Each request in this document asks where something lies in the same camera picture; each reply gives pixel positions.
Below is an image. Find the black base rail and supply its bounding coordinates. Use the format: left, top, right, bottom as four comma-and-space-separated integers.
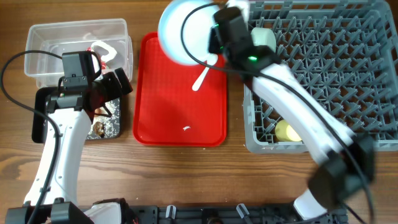
122, 203, 348, 224

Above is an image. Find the light blue plate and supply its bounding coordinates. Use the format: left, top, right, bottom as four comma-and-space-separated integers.
158, 0, 219, 66

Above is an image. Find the spilled rice pile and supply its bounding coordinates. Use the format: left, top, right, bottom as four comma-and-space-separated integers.
86, 99, 121, 140

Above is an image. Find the dark food scrap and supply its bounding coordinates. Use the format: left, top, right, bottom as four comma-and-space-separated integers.
93, 121, 105, 138

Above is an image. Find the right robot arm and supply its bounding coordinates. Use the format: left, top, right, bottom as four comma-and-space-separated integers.
212, 7, 376, 223

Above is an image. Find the clear plastic bin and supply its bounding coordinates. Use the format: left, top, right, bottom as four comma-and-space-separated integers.
24, 19, 133, 88

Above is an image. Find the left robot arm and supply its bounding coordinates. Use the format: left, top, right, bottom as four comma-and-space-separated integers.
6, 68, 134, 223

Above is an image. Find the white plastic spoon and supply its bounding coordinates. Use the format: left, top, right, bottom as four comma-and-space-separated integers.
192, 54, 218, 91

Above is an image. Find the red snack wrapper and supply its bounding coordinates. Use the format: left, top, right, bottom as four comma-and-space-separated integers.
86, 46, 109, 70

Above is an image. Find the grey dishwasher rack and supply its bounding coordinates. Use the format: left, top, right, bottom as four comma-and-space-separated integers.
248, 0, 397, 151

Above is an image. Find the yellow plastic cup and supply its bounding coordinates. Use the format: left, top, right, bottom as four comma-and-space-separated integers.
275, 119, 302, 142

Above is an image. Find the black tray bin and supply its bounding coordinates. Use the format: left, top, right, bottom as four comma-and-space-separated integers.
31, 86, 123, 144

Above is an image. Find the green bowl with rice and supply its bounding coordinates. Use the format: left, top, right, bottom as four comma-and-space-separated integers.
251, 27, 277, 52

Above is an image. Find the red serving tray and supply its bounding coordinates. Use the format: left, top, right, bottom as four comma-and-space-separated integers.
132, 32, 228, 147

